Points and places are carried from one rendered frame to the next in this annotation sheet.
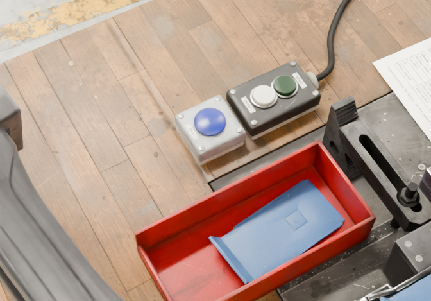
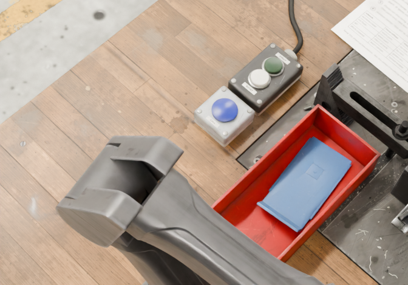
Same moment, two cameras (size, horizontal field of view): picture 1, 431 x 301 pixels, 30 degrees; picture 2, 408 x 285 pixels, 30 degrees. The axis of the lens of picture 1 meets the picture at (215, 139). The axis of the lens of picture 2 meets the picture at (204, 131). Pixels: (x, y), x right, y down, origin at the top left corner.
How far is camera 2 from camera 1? 26 cm
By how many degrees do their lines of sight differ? 9
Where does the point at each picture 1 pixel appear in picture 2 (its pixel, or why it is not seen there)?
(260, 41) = (236, 32)
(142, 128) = (167, 127)
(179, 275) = not seen: hidden behind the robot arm
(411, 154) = (383, 96)
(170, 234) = (223, 209)
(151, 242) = not seen: hidden behind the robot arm
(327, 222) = (339, 166)
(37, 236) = (227, 240)
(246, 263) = (289, 215)
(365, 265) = (377, 192)
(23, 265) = (224, 264)
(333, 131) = (325, 93)
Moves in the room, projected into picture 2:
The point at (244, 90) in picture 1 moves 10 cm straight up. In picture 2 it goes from (242, 77) to (247, 41)
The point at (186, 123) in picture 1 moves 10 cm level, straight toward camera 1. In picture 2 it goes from (206, 116) to (229, 172)
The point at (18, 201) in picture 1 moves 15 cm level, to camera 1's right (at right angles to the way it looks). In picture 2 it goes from (205, 219) to (363, 178)
